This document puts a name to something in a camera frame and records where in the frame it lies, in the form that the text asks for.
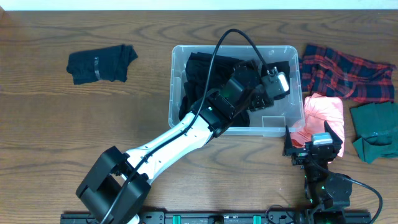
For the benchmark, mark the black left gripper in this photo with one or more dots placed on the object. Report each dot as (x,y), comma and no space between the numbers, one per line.
(257,106)

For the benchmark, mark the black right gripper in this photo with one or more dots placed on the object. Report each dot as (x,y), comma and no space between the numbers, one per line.
(301,155)

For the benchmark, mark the pink garment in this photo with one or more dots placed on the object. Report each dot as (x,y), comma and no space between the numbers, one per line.
(318,109)

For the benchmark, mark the black garment with stripe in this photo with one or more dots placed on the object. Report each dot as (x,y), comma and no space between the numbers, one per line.
(109,63)

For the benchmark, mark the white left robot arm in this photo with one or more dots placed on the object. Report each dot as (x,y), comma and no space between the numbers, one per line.
(115,188)

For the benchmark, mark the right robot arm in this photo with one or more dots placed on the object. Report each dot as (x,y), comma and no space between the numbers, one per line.
(328,193)

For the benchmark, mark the dark green garment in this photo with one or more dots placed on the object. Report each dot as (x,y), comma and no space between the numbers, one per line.
(376,130)

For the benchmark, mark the red plaid shirt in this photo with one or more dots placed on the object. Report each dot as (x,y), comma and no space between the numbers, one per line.
(332,73)

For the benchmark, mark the clear plastic storage bin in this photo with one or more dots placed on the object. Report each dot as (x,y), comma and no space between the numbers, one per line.
(269,122)

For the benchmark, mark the black mounting rail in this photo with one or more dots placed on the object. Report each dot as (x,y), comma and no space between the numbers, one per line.
(272,216)

